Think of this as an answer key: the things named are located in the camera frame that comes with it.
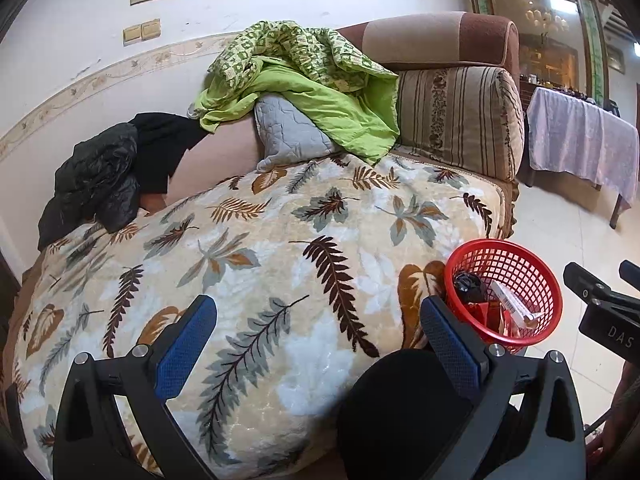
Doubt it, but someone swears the black cloth garment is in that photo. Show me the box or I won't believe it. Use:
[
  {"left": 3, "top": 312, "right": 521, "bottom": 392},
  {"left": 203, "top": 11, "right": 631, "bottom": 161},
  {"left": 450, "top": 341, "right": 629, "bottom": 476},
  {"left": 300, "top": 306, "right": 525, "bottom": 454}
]
[{"left": 127, "top": 112, "right": 208, "bottom": 196}]

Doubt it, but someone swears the leaf printed fleece blanket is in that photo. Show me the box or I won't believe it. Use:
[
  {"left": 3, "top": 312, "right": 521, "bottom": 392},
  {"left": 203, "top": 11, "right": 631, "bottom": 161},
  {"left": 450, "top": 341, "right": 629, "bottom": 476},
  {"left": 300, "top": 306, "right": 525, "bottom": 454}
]
[{"left": 10, "top": 152, "right": 506, "bottom": 480}]

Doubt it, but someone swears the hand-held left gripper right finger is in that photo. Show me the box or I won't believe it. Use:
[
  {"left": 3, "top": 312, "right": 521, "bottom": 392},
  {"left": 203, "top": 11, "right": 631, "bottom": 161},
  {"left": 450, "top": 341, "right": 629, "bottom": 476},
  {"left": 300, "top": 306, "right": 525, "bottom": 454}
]
[{"left": 419, "top": 296, "right": 587, "bottom": 480}]

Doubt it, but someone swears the person's right forearm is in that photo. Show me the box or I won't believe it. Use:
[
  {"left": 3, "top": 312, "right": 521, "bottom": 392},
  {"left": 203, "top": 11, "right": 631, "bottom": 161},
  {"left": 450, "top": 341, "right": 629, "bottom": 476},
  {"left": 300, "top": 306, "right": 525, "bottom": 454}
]
[{"left": 587, "top": 372, "right": 640, "bottom": 471}]

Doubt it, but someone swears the black plastic bag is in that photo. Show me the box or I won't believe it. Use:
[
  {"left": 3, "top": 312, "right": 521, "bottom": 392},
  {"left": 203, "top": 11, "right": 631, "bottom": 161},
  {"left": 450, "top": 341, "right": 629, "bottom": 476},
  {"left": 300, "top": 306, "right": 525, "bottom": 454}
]
[{"left": 452, "top": 271, "right": 486, "bottom": 305}]

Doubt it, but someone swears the grey quilted pillow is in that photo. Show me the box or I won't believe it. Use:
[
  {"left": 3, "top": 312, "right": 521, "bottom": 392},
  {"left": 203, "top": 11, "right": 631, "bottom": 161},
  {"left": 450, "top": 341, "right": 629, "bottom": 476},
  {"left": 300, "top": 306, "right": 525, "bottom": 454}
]
[{"left": 254, "top": 92, "right": 343, "bottom": 173}]

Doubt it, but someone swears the wooden glass display cabinet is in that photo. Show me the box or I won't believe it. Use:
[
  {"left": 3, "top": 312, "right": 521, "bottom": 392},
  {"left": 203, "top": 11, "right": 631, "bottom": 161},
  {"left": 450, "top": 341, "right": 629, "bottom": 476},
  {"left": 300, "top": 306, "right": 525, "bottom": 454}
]
[{"left": 460, "top": 0, "right": 640, "bottom": 106}]

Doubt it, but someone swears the striped brown sofa cushion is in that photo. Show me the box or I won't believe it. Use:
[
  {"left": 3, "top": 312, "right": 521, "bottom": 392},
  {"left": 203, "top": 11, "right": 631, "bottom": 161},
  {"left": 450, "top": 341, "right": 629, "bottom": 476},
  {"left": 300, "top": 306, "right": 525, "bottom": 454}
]
[{"left": 392, "top": 66, "right": 526, "bottom": 183}]

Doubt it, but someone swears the black round seat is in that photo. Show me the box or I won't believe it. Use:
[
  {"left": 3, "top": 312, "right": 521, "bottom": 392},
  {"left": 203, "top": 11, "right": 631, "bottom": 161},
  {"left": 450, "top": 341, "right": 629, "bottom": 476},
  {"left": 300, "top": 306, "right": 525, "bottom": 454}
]
[{"left": 337, "top": 349, "right": 523, "bottom": 480}]

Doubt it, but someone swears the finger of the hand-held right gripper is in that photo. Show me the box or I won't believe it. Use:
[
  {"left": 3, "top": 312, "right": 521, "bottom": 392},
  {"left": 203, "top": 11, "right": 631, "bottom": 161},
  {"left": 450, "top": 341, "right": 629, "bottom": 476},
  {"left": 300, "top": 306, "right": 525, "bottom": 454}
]
[
  {"left": 618, "top": 260, "right": 640, "bottom": 292},
  {"left": 563, "top": 261, "right": 613, "bottom": 306}
]

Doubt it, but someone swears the green patterned quilt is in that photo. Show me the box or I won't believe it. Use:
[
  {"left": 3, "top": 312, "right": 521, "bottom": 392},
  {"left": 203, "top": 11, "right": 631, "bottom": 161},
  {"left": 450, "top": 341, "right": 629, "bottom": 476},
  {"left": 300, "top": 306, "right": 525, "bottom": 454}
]
[{"left": 192, "top": 20, "right": 401, "bottom": 166}]

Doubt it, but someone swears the red mesh basket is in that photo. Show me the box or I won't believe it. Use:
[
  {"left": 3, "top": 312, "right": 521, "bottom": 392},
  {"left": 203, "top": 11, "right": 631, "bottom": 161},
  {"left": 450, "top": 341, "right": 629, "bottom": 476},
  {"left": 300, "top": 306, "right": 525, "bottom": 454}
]
[{"left": 444, "top": 240, "right": 563, "bottom": 353}]

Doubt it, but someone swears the brown fabric sofa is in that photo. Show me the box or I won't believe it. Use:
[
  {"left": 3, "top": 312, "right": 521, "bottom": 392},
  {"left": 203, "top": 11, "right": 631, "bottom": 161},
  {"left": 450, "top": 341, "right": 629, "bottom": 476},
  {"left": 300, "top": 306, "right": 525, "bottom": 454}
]
[{"left": 140, "top": 12, "right": 526, "bottom": 241}]

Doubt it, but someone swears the table with lavender cloth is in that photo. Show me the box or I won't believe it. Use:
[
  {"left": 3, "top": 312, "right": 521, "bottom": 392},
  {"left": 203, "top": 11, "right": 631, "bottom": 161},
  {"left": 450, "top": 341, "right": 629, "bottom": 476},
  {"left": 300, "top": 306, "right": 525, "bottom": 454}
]
[{"left": 517, "top": 85, "right": 640, "bottom": 231}]

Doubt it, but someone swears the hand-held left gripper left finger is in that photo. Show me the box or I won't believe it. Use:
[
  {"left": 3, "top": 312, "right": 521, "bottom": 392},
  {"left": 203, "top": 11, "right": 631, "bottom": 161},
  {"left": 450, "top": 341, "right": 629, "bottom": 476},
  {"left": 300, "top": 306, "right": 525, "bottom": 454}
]
[{"left": 52, "top": 295, "right": 218, "bottom": 480}]

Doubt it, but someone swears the black puffer jacket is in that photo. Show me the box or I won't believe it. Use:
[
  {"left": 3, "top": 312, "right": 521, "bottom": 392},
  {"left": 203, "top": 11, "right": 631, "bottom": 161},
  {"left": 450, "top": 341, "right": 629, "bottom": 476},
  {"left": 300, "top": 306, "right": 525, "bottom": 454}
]
[{"left": 37, "top": 122, "right": 141, "bottom": 251}]

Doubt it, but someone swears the white barcode carton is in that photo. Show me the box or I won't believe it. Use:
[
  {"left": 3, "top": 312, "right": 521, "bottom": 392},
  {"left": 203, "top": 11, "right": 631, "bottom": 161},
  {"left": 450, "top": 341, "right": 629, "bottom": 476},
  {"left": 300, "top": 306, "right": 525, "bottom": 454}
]
[{"left": 487, "top": 280, "right": 545, "bottom": 326}]

